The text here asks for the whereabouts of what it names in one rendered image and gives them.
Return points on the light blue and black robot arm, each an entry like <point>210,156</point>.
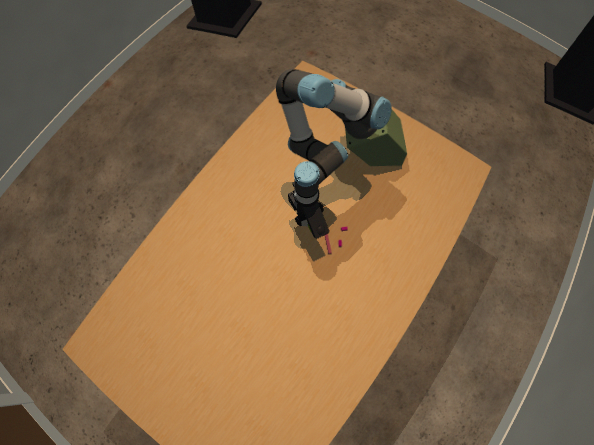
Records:
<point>315,90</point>

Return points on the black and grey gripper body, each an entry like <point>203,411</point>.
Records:
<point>300,212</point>

